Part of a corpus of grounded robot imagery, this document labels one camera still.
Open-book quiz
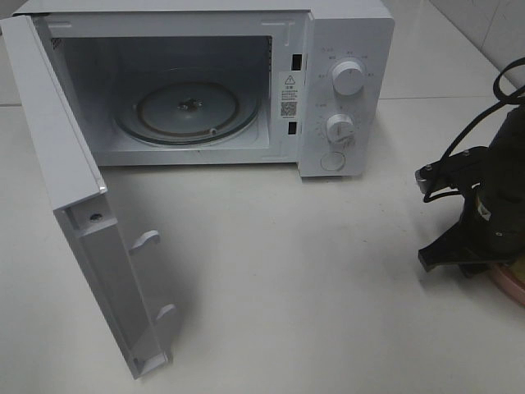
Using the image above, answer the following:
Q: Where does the glass microwave turntable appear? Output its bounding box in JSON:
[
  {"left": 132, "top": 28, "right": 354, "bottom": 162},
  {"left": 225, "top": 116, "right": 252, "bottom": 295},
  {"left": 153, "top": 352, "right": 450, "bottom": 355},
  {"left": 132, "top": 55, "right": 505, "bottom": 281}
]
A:
[{"left": 115, "top": 81, "right": 260, "bottom": 146}]

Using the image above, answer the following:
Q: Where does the upper white power knob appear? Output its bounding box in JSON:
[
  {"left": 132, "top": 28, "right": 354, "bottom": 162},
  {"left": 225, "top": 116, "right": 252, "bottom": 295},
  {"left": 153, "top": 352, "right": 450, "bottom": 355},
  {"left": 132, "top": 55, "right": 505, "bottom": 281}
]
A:
[{"left": 331, "top": 59, "right": 365, "bottom": 96}]

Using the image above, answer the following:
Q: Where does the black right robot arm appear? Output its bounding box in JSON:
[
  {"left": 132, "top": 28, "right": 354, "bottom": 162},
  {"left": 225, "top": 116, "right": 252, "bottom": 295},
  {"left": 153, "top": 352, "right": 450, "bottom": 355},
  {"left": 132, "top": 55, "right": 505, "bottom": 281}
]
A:
[{"left": 415, "top": 106, "right": 524, "bottom": 276}]

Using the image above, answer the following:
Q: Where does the white microwave oven body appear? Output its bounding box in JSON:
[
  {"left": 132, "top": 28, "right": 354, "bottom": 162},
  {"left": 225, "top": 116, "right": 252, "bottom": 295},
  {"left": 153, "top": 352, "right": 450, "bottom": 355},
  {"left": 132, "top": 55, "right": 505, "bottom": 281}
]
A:
[{"left": 10, "top": 1, "right": 395, "bottom": 177}]

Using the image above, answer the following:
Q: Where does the round white door button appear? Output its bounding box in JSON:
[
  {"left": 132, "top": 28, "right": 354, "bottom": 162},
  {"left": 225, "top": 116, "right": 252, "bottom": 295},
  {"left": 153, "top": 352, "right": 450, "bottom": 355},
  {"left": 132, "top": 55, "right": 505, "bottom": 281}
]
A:
[{"left": 320, "top": 152, "right": 345, "bottom": 172}]

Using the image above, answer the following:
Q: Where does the pink round plate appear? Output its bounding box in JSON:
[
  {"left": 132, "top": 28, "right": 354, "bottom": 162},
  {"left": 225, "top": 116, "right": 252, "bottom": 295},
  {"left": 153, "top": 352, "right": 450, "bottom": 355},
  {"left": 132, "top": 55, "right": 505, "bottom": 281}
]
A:
[{"left": 490, "top": 259, "right": 525, "bottom": 306}]

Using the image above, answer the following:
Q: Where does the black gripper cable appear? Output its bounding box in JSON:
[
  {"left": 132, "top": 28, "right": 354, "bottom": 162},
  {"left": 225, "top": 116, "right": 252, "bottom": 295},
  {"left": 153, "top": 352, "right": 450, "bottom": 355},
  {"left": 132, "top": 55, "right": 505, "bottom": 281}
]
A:
[{"left": 421, "top": 55, "right": 525, "bottom": 204}]

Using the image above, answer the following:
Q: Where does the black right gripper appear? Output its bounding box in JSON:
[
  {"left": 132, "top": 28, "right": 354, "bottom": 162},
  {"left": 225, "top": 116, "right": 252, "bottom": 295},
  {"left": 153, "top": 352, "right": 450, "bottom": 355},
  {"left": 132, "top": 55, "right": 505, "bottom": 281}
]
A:
[{"left": 418, "top": 181, "right": 524, "bottom": 277}]

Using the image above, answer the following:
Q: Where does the white timer knob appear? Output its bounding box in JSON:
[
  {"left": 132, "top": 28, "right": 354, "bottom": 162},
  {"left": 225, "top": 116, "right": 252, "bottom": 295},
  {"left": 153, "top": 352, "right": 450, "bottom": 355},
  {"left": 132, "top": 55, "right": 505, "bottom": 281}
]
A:
[{"left": 326, "top": 114, "right": 355, "bottom": 144}]

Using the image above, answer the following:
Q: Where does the white microwave door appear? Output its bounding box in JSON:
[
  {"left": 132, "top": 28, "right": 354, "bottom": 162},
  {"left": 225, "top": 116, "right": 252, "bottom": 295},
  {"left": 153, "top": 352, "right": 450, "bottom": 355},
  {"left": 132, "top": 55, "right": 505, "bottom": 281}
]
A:
[{"left": 1, "top": 16, "right": 176, "bottom": 378}]

